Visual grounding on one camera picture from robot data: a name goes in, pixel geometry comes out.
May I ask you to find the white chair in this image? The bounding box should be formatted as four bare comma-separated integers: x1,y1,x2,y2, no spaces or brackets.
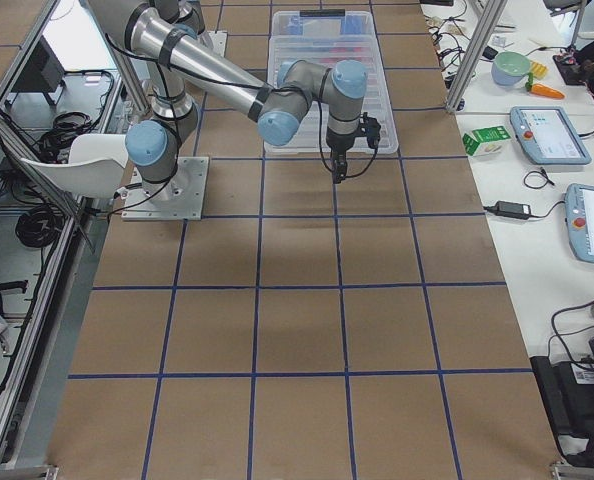
21,133,128,199

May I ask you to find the clear plastic storage box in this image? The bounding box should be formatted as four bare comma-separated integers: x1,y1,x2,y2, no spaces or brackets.
269,9,376,63

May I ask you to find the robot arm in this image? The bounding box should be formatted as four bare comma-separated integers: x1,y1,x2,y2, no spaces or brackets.
149,0,210,45
89,1,380,184

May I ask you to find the black power adapter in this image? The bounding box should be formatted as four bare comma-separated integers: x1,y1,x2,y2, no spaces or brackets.
493,200,532,220

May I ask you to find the blue teach pendant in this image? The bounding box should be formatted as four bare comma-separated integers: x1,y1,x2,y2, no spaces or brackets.
564,183,594,263
509,106,592,166

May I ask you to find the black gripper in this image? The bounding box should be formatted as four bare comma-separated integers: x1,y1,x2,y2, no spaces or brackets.
326,127,353,184

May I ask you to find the green bowl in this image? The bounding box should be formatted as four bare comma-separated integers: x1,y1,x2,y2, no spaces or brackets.
491,51,531,86

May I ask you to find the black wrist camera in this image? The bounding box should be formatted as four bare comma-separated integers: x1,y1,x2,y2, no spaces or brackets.
358,112,381,151

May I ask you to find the clear plastic box lid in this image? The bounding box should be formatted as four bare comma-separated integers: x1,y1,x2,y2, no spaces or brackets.
262,31,401,158

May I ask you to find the toy carrot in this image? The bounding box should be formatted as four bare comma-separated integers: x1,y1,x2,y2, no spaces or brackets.
525,73,565,100

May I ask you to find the aluminium frame post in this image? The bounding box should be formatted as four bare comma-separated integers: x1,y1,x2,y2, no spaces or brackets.
445,0,507,113

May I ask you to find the green white carton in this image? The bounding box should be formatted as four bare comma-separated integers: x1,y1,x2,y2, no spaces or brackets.
462,126,511,157

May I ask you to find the yellow toy corn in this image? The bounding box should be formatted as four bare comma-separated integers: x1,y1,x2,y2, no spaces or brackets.
529,60,548,80

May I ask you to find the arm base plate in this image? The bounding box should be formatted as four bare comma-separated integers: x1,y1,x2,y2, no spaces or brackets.
199,30,228,57
120,156,209,221

